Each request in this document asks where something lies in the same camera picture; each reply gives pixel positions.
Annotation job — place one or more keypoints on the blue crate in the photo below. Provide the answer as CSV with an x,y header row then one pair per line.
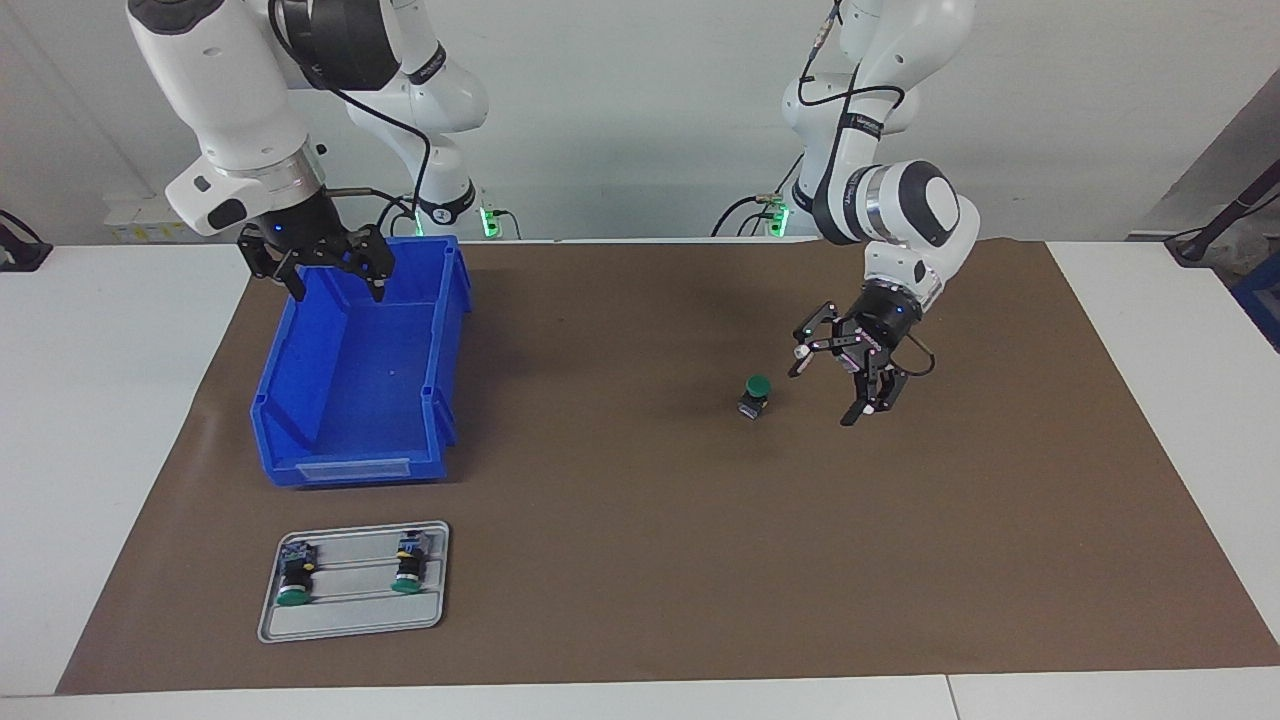
x,y
1265,300

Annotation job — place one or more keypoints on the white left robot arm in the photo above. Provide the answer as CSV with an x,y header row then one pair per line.
x,y
910,205

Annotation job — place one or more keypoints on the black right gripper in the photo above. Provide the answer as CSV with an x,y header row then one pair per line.
x,y
300,228

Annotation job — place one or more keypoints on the black clamp base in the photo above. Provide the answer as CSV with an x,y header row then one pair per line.
x,y
20,255

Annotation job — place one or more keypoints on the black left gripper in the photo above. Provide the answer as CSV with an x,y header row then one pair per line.
x,y
882,320

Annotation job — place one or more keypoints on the blue plastic storage bin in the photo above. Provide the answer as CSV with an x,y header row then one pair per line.
x,y
370,400

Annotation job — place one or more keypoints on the brown table mat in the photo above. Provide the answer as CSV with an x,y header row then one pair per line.
x,y
700,550

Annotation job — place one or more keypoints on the black stand pole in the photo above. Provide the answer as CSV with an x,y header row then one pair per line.
x,y
1195,245

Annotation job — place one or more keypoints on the grey metal tray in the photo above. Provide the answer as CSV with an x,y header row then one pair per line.
x,y
350,620

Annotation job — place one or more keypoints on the green push button switch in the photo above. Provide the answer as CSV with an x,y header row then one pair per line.
x,y
295,575
757,385
409,565

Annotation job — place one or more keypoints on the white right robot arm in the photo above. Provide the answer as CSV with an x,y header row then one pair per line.
x,y
230,90

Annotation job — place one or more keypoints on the white wall socket box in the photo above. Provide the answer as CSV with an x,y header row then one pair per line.
x,y
130,215

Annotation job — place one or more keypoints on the green lit base connector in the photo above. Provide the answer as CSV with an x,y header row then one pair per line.
x,y
488,220
775,215

